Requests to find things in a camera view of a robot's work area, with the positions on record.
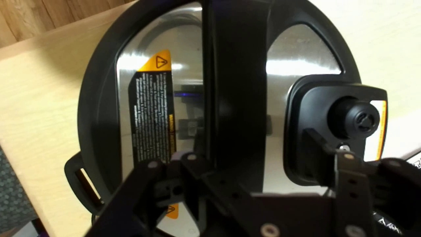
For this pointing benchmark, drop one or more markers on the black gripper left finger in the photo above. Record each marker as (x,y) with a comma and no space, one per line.
(140,198)

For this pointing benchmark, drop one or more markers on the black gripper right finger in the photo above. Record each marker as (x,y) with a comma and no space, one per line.
(353,198)

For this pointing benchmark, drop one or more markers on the black rice cooker lid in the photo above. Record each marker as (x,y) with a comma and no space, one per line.
(153,110)

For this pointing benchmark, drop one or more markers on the grey patterned chair cushion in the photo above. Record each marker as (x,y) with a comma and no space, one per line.
(15,202)

